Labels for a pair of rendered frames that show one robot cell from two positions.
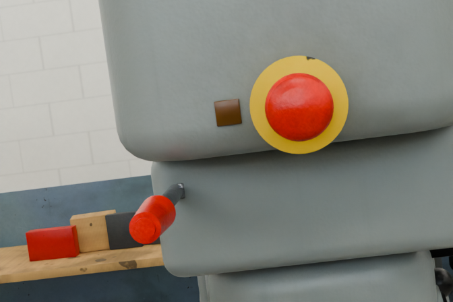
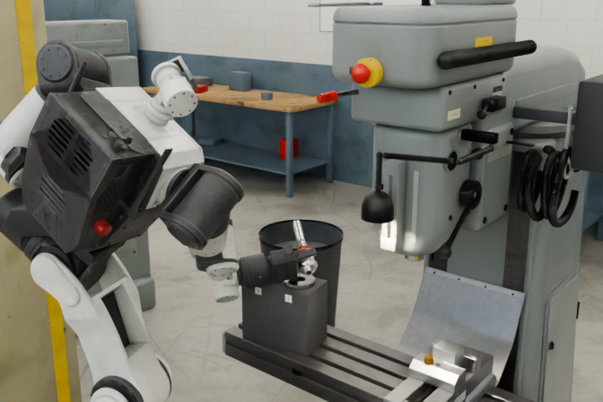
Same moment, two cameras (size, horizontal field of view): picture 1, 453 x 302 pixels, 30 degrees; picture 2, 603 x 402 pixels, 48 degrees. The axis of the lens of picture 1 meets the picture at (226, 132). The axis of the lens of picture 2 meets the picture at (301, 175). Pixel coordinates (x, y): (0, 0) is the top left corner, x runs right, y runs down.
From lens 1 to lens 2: 1.02 m
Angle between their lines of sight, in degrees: 35
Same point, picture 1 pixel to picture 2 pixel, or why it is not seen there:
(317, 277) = (400, 132)
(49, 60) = not seen: outside the picture
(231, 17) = (357, 42)
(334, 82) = (375, 68)
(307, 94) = (360, 70)
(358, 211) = (406, 111)
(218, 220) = (366, 104)
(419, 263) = (437, 136)
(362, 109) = (387, 77)
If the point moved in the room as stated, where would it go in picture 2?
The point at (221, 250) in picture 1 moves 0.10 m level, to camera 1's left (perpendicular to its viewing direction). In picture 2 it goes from (366, 114) to (328, 109)
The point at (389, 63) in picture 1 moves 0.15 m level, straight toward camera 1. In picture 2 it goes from (396, 65) to (346, 71)
